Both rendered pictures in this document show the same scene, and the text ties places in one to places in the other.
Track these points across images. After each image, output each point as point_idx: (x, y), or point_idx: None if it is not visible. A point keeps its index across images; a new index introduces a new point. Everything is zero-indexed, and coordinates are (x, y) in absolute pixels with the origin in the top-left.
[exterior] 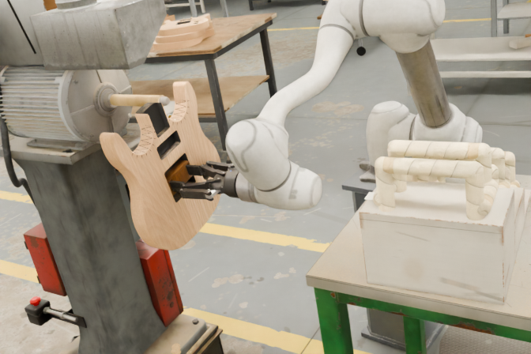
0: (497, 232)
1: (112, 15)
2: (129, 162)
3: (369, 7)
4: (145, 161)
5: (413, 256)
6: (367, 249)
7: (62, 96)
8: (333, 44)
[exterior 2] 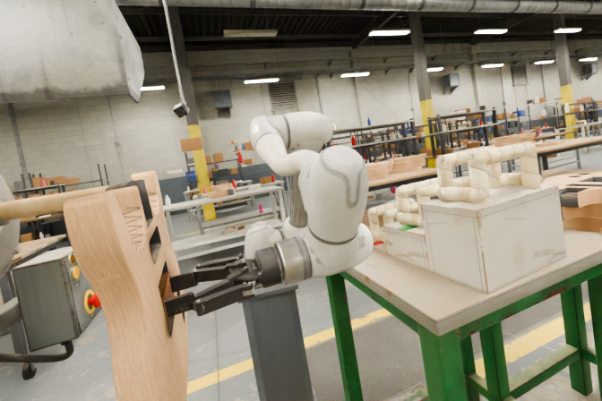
0: (556, 191)
1: (103, 2)
2: (130, 257)
3: (293, 122)
4: (143, 261)
5: (517, 240)
6: (485, 251)
7: None
8: (280, 143)
